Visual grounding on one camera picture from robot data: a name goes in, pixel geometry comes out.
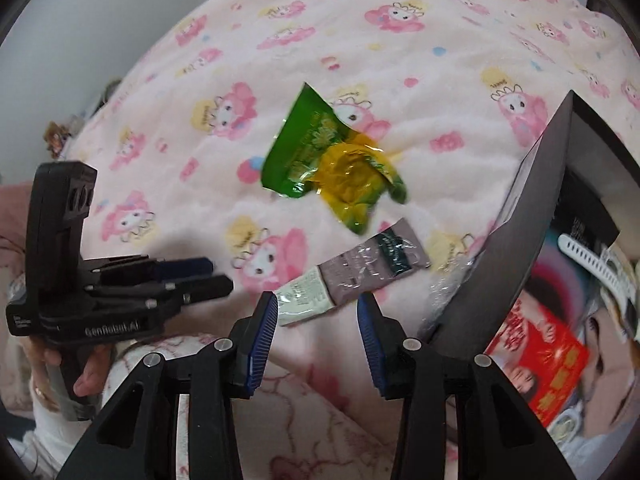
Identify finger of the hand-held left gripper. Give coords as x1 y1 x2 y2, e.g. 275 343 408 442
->
144 275 235 312
150 257 215 283

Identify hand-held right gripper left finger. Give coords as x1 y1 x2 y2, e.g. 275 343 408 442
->
57 291 279 480

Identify pink printed pajamas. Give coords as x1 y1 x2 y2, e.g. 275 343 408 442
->
100 332 461 480

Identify yellow snack packet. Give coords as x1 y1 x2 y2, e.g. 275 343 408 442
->
312 132 408 235

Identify green snack packet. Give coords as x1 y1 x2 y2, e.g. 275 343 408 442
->
260 81 351 201

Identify white smartwatch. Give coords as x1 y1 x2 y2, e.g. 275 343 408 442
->
557 232 640 321

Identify person's left forearm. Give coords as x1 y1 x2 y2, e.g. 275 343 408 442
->
7 396 108 480

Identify black booklet with rainbow ring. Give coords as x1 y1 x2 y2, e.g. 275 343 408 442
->
525 199 623 306

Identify brown sachet with dark label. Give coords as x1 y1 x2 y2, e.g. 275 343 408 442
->
274 217 432 328

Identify small brown toy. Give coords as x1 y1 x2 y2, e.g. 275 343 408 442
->
42 120 81 161

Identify person's left hand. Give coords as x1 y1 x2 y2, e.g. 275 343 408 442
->
27 335 115 406

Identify pink cartoon printed blanket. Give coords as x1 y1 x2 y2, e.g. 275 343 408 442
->
65 0 640 351

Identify red printed flyer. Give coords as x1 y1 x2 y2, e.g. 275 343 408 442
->
484 299 590 415

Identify black cardboard box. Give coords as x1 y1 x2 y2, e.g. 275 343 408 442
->
415 89 640 461

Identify clear plastic wrap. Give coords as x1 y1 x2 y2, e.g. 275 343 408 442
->
415 250 482 341

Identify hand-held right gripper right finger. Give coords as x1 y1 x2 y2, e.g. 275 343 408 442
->
356 291 576 480

